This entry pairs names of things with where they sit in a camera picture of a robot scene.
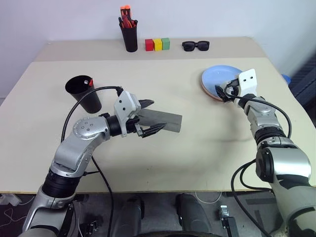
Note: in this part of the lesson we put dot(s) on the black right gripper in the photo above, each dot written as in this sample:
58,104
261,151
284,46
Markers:
231,90

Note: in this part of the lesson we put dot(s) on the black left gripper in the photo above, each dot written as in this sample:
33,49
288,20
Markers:
133,124

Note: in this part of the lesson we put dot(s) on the grey glasses case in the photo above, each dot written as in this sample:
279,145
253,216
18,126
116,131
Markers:
168,119

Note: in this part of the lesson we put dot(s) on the light blue plastic plate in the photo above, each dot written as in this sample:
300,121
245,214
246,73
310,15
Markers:
214,76

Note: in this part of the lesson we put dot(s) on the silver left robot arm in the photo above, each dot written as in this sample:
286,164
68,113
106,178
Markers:
84,128

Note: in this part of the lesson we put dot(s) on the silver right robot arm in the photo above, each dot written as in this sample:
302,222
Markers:
261,118

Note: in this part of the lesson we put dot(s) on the pink plastic plate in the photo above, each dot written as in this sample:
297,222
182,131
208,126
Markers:
212,97

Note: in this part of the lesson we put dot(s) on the black sunglasses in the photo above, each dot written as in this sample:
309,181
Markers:
188,46

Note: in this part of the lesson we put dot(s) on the blue plastic container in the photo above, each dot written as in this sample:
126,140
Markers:
286,78

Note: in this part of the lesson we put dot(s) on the wide black plastic cup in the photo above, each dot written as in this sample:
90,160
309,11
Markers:
86,98

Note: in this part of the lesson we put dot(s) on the red wooden block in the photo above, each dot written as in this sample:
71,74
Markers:
149,45

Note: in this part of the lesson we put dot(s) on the yellow wooden block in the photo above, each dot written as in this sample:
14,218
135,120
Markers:
157,45

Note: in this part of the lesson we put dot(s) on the green wooden block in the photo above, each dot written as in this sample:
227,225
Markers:
166,44

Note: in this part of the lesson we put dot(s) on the slim black pen holder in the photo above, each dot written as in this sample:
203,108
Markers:
129,39

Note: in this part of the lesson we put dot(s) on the black ribbed object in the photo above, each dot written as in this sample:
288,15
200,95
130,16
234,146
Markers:
303,81

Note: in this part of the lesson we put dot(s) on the black pen in holder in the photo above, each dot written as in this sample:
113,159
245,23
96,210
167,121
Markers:
120,21
135,22

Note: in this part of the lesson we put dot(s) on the red pen in holder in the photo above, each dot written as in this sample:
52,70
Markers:
128,23

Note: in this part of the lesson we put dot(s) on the dark rounded shape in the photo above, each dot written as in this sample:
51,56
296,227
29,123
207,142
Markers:
192,214
130,214

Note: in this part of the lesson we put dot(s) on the orange capped black marker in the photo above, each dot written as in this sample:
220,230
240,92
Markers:
123,10
127,9

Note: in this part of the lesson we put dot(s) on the black floor clamp box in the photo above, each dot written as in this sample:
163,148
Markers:
228,222

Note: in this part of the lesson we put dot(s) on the white power strip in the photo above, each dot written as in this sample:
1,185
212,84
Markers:
10,199

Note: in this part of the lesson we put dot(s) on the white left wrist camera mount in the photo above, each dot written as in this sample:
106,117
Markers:
124,103

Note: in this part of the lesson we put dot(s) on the black floor bracket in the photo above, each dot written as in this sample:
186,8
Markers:
92,226

